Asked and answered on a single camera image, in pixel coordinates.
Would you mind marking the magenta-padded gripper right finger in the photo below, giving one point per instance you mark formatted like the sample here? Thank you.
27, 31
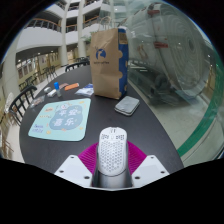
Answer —
148, 166

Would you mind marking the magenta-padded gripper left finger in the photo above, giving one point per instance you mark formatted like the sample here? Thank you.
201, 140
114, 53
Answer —
75, 166

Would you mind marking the white perforated computer mouse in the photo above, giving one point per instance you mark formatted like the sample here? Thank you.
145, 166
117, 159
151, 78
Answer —
112, 153

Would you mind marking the light teal printed mouse pad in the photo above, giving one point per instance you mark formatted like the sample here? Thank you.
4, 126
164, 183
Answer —
61, 120

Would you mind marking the grey zip pouch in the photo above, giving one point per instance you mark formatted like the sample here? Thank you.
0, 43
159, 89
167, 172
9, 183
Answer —
127, 105

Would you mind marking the clear plastic snack bag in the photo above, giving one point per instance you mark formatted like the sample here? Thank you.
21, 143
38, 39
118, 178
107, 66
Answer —
37, 101

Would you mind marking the white and blue plastic packet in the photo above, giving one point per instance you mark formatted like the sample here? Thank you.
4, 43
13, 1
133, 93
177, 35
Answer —
85, 90

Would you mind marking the white rectangular box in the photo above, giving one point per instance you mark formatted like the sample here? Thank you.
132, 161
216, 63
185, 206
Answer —
51, 93

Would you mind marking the flat orange packet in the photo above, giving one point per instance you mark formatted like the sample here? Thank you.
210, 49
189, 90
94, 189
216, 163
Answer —
71, 86

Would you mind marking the brown flat sachet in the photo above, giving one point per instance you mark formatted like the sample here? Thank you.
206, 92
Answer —
63, 85

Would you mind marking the black spindle-back chair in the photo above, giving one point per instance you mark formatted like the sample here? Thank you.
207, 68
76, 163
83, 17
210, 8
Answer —
17, 99
76, 65

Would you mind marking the group of dark chairs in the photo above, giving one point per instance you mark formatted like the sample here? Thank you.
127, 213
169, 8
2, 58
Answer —
46, 71

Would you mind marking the brown paper bag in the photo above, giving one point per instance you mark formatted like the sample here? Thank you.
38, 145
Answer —
106, 66

